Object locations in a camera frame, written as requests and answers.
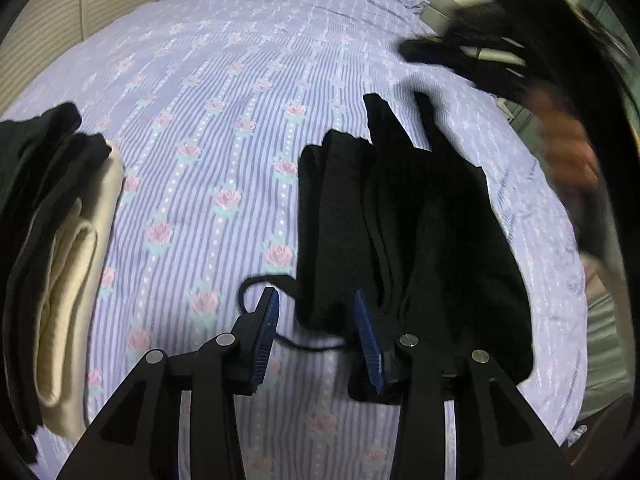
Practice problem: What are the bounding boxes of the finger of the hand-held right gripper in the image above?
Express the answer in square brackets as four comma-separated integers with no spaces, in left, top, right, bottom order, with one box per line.
[399,30,527,73]

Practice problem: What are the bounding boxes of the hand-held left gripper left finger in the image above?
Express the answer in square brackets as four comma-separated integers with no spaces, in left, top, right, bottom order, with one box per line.
[55,286,281,480]

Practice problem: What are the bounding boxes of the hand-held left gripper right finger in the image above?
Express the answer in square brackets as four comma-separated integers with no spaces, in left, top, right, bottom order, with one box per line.
[352,289,566,480]

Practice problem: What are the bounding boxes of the black pants with drawstring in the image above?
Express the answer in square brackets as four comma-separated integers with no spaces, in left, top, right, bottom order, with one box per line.
[238,92,535,404]

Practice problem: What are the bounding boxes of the folded cream pants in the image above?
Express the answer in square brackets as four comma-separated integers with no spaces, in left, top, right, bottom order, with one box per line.
[29,144,126,438]

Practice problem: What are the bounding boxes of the folded black pants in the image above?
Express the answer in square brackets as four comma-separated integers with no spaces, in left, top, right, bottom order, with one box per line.
[0,102,113,463]

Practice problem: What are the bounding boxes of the person's right hand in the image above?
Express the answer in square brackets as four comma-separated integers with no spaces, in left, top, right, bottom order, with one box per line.
[529,86,602,192]

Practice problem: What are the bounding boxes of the purple floral striped duvet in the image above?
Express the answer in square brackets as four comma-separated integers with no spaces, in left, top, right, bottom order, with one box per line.
[0,0,590,480]

